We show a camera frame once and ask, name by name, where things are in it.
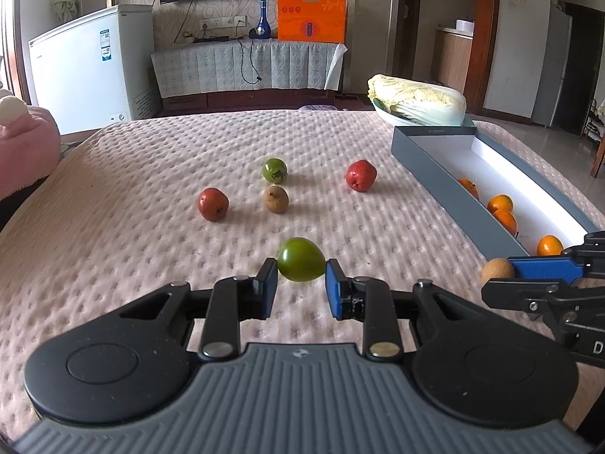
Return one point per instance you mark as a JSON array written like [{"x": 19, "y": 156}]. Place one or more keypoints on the white chest freezer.
[{"x": 85, "y": 66}]

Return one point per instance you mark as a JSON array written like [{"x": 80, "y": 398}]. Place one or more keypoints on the grey refrigerator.
[{"x": 550, "y": 66}]

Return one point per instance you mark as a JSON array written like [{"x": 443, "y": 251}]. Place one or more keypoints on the black power strip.
[{"x": 212, "y": 37}]

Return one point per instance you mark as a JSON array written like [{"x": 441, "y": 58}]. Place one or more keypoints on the blue glass bottle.
[{"x": 263, "y": 26}]

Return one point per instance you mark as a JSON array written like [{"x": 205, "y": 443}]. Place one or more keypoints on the window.
[{"x": 9, "y": 23}]

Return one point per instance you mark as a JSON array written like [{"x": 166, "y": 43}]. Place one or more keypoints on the white wall socket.
[{"x": 222, "y": 22}]

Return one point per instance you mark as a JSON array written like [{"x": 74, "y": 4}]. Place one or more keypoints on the grey cardboard box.
[{"x": 444, "y": 151}]

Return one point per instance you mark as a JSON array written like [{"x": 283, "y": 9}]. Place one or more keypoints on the napa cabbage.
[{"x": 416, "y": 99}]

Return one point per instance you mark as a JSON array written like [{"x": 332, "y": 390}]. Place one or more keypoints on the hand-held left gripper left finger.
[{"x": 269, "y": 288}]

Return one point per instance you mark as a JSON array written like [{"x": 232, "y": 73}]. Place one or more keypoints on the orange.
[
  {"x": 500, "y": 203},
  {"x": 505, "y": 222},
  {"x": 469, "y": 187},
  {"x": 549, "y": 246}
]

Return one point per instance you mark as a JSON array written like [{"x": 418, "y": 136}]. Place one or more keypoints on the pink plush toy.
[{"x": 28, "y": 142}]

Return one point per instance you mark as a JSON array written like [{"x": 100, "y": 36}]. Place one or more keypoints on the dark wooden television cabinet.
[{"x": 236, "y": 99}]

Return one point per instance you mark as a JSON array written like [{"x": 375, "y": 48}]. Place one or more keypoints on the pale green plate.
[{"x": 387, "y": 117}]

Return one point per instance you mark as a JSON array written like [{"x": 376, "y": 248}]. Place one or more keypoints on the white pot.
[{"x": 465, "y": 26}]

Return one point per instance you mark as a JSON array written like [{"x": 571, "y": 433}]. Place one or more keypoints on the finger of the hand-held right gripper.
[
  {"x": 543, "y": 269},
  {"x": 510, "y": 293}
]

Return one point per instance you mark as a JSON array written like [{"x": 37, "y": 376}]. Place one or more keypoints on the purple plastic container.
[{"x": 319, "y": 108}]

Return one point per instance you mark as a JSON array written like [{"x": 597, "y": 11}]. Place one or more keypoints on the green tomato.
[
  {"x": 275, "y": 170},
  {"x": 298, "y": 259}
]

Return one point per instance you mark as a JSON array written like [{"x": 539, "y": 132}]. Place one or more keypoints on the covered TV cabinet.
[{"x": 212, "y": 66}]

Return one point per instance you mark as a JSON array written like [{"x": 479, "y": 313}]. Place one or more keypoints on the brown kiwi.
[
  {"x": 496, "y": 272},
  {"x": 276, "y": 199}
]

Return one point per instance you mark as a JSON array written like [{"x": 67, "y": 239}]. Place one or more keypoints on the dark red apple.
[{"x": 213, "y": 204}]

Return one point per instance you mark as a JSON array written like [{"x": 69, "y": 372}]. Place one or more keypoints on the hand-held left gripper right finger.
[{"x": 333, "y": 288}]

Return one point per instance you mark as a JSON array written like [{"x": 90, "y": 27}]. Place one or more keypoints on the orange cardboard box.
[{"x": 312, "y": 9}]

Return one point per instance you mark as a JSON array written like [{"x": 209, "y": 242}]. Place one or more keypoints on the wooden door frame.
[{"x": 488, "y": 33}]

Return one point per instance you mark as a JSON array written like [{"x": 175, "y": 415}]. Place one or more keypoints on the bright red crab apple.
[{"x": 360, "y": 175}]

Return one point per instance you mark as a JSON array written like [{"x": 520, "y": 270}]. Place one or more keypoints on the wooden kitchen cabinet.
[{"x": 453, "y": 61}]

